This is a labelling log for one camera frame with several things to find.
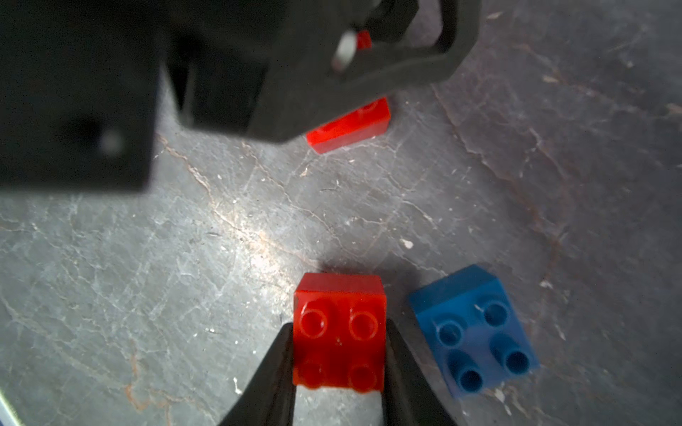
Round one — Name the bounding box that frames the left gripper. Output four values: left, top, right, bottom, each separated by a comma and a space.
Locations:
1, 1, 277, 191

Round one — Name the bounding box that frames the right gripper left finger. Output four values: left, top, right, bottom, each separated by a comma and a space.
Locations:
218, 323, 297, 426

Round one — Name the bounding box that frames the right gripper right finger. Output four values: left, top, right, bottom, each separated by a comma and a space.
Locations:
382, 319, 456, 426

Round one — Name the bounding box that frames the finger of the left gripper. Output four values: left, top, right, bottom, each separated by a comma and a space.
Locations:
246, 1, 481, 142

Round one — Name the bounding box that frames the red lego brick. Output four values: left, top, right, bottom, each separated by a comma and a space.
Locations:
292, 273, 387, 393
305, 30, 393, 155

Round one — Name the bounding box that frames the blue lego brick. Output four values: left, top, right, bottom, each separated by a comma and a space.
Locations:
408, 266, 539, 399

